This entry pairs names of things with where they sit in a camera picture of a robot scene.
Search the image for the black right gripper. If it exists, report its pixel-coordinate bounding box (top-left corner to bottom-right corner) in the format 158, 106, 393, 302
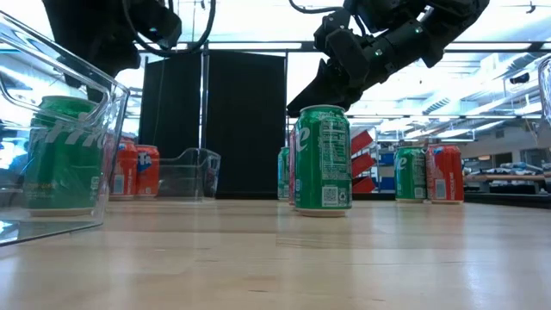
287, 36, 417, 118

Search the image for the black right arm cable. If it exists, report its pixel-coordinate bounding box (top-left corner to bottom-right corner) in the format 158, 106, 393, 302
288, 0, 345, 15

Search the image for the red soda can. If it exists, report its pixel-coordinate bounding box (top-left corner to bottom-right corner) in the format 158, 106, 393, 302
424, 143, 465, 205
135, 144, 161, 201
108, 138, 139, 202
288, 127, 298, 207

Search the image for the red shelf bin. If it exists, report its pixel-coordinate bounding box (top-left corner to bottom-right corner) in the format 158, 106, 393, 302
350, 128, 375, 156
350, 175, 378, 195
350, 152, 376, 178

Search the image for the black overhead beam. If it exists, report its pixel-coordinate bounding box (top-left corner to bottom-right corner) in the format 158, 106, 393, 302
128, 40, 551, 53

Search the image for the green soda can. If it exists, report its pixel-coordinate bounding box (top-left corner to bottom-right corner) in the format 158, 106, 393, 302
393, 145, 428, 204
277, 146, 292, 202
294, 104, 353, 218
23, 95, 107, 217

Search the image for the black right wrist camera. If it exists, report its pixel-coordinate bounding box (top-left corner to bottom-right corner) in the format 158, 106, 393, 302
325, 28, 372, 83

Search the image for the clear plastic bin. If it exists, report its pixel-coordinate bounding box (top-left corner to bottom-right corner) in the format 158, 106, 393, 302
0, 10, 131, 247
537, 55, 551, 128
128, 147, 222, 202

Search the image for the black backdrop panel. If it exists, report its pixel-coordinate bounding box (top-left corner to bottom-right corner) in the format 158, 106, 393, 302
138, 49, 288, 201

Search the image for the wooden workbench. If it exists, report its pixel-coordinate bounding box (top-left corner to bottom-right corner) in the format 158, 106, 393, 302
463, 171, 551, 195

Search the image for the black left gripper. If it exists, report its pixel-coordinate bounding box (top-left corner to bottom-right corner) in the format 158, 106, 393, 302
41, 0, 143, 104

